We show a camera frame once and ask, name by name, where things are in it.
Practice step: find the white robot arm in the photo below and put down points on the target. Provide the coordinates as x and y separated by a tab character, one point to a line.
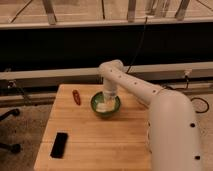
173	132

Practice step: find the wooden table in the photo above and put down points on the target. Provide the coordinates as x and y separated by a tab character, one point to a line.
116	144

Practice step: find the long metal rail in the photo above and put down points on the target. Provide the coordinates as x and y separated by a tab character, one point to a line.
48	78

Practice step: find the green ceramic bowl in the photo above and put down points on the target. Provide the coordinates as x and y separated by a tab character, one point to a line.
99	98

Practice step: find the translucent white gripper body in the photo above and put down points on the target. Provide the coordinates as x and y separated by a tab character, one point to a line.
109	95

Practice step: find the white sponge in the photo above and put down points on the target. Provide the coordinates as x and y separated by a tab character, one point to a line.
104	107

